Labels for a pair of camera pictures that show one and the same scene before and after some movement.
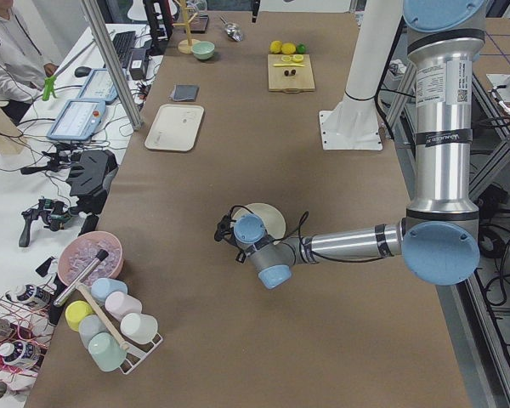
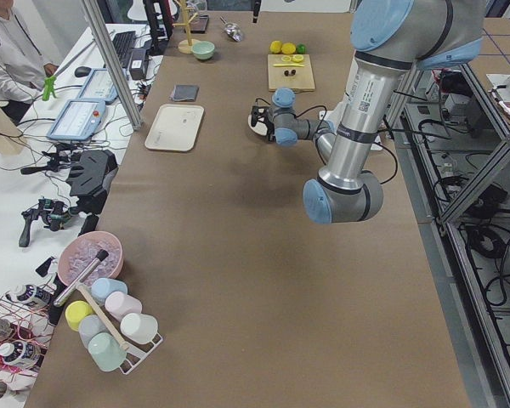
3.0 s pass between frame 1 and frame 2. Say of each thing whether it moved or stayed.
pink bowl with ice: stayed
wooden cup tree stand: stayed
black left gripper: moved
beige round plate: moved
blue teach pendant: stayed
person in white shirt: stayed
